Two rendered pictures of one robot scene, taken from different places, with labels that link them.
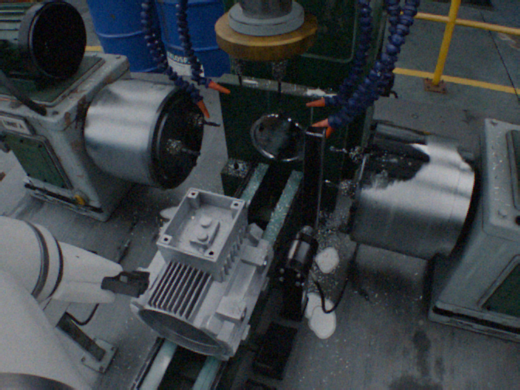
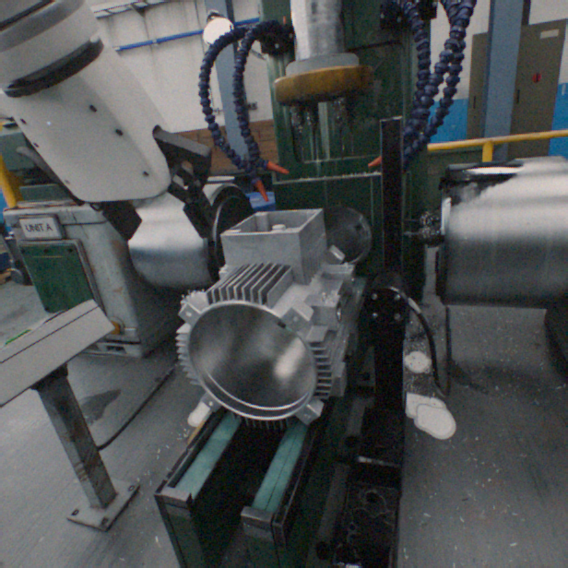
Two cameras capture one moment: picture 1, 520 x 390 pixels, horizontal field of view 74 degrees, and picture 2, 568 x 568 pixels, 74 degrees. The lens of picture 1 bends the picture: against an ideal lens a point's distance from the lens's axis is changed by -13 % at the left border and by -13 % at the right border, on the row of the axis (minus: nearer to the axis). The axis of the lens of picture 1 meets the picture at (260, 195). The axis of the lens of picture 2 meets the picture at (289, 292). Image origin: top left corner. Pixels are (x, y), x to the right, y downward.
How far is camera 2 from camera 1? 0.40 m
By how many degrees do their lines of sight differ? 25
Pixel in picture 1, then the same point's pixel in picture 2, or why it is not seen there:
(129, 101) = not seen: hidden behind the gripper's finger
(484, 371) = not seen: outside the picture
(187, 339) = (254, 407)
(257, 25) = (316, 58)
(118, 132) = (171, 218)
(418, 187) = (520, 186)
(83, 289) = (127, 100)
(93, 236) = (124, 372)
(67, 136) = (108, 231)
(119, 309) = (149, 439)
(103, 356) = (112, 501)
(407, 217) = (516, 222)
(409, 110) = not seen: hidden behind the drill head
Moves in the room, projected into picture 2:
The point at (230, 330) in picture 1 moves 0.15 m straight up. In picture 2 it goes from (324, 330) to (311, 186)
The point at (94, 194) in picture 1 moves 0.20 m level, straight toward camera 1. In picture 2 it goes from (132, 317) to (164, 349)
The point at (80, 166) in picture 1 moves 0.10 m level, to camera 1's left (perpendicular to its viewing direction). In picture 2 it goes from (119, 275) to (72, 281)
